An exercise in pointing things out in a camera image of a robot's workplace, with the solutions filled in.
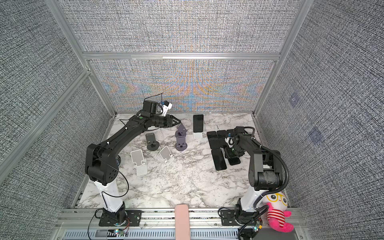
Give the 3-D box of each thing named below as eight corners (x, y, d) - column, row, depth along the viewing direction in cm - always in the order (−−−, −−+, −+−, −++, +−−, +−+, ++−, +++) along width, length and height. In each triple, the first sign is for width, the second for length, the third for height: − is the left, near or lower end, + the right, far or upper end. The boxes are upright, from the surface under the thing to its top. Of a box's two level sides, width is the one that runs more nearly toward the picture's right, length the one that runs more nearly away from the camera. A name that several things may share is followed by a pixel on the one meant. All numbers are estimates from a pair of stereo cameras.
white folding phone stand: (137, 178, 88) (131, 170, 80) (136, 160, 95) (130, 151, 87) (148, 174, 89) (143, 167, 81) (146, 157, 97) (141, 148, 88)
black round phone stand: (147, 150, 100) (143, 142, 93) (149, 141, 105) (146, 133, 97) (158, 150, 100) (155, 142, 93) (159, 141, 105) (157, 133, 97)
